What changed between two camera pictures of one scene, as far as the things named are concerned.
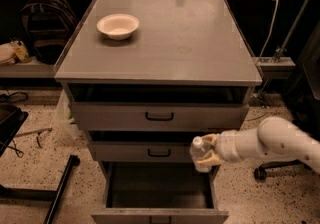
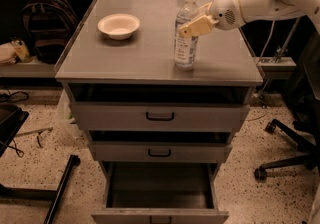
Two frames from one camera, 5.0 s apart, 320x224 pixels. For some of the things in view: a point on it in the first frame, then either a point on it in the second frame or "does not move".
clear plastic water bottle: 198,149 -> 186,48
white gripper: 227,147 -> 224,12
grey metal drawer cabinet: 147,75 does not move
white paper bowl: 117,26 does not move
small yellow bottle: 20,51 does not move
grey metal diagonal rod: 297,18 does not move
